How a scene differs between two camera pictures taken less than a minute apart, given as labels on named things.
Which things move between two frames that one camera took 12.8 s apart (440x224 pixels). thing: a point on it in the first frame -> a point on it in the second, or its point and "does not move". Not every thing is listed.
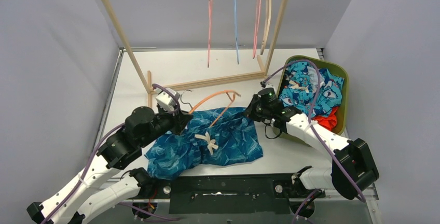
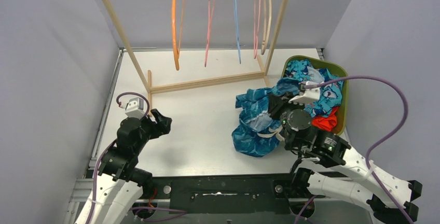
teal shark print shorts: x=221 y=136 -> x=259 y=134
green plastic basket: x=341 y=123 does not move
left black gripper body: x=182 y=119 -> x=153 y=124
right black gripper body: x=258 y=112 -> x=282 y=106
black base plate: x=269 y=194 does not move
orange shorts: x=329 y=122 does not move
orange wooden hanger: x=222 y=113 -> x=177 y=51
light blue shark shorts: x=299 y=88 does not move
